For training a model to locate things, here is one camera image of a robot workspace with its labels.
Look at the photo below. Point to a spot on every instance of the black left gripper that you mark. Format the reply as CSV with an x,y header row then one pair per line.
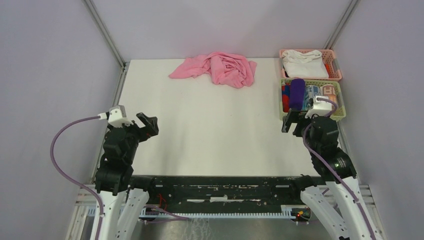
x,y
150,123

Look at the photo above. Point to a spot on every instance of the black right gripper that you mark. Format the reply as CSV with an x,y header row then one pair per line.
x,y
294,116

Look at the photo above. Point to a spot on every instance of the red blue patterned towel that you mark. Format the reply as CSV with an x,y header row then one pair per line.
x,y
285,97

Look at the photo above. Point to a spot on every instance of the purple cloth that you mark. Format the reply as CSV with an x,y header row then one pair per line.
x,y
297,92

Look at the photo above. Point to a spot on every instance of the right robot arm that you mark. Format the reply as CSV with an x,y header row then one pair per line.
x,y
352,220

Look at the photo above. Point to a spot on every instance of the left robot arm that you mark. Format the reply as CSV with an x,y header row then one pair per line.
x,y
119,199

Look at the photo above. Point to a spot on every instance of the green plastic basket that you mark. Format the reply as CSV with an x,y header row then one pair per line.
x,y
339,114

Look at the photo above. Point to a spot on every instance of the white folded cloth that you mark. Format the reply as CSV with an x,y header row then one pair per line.
x,y
304,65

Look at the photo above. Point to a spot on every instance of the pink plastic basket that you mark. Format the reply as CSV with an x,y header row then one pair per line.
x,y
328,56

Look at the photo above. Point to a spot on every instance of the orange item in pink basket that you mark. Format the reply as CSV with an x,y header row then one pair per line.
x,y
327,67

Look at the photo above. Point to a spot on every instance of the crumpled pink cloth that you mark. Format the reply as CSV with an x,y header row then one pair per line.
x,y
229,69

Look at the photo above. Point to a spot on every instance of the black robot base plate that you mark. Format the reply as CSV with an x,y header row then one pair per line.
x,y
219,194

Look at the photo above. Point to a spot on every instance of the white slotted cable duct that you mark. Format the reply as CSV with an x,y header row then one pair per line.
x,y
283,212

